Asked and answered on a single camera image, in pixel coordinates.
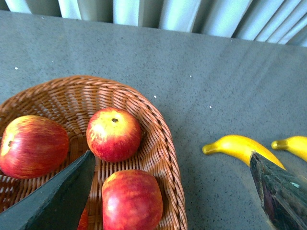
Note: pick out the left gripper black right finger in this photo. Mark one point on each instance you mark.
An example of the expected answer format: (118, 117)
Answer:
(283, 195)

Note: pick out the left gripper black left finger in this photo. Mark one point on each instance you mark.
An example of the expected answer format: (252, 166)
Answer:
(56, 205)

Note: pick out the yellow banana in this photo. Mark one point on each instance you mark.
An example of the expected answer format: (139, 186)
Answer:
(240, 147)
(296, 145)

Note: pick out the red apple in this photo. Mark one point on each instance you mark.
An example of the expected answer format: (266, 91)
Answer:
(113, 134)
(131, 200)

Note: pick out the near basket apple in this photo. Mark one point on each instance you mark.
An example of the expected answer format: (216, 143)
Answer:
(83, 222)

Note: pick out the basket apple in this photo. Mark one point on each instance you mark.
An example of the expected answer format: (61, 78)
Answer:
(32, 146)
(83, 222)

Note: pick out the far left basket apple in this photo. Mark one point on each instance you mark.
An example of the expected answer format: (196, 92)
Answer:
(32, 146)

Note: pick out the left brown wicker basket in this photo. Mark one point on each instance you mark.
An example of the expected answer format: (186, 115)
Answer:
(71, 102)

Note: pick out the white pleated curtain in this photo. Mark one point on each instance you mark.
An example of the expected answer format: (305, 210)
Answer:
(272, 21)

